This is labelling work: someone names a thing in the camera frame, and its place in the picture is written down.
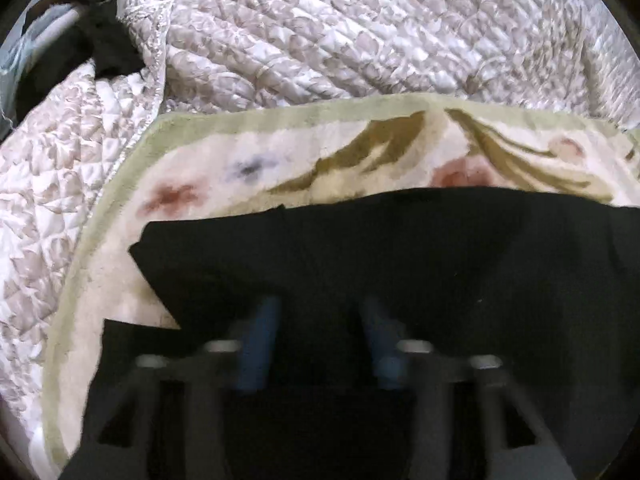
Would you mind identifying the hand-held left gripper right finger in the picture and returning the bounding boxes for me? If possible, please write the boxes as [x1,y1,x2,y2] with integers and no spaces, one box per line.
[359,294,577,480]

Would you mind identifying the black garment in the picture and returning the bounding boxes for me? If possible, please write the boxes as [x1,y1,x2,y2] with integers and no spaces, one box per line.
[15,0,147,121]

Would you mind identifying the black pants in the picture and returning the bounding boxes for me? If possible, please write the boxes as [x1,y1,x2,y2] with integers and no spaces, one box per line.
[57,187,640,480]

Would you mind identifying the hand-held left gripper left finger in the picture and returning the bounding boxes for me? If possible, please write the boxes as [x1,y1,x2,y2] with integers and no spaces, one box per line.
[60,295,282,480]

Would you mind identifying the floral fleece blanket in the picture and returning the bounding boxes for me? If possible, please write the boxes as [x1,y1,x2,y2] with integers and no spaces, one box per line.
[42,92,640,471]

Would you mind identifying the light blue cloth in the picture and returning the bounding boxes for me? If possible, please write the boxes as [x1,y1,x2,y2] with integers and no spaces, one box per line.
[0,5,51,83]

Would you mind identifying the quilted leaf-print bedspread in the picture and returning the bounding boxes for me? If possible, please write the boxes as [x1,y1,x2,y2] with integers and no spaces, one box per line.
[0,0,640,480]

